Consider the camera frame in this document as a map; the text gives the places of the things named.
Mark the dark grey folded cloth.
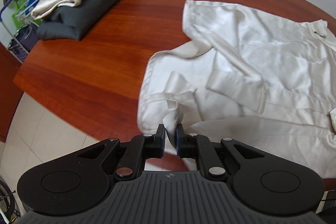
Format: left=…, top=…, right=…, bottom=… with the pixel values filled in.
left=36, top=0, right=131, bottom=41

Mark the metal wire cart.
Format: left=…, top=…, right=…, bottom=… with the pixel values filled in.
left=0, top=0, right=40, bottom=63

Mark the green bag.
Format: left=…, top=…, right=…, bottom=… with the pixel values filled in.
left=10, top=0, right=40, bottom=29

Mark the cream satin shirt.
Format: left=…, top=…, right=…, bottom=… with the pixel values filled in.
left=136, top=0, right=336, bottom=180

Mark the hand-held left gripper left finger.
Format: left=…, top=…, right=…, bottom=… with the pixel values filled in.
left=76, top=124, right=166, bottom=179

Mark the black bicycle wheel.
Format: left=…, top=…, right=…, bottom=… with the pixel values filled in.
left=0, top=178, right=21, bottom=224

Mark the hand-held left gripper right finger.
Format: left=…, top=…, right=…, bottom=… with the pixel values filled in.
left=176, top=123, right=265, bottom=179

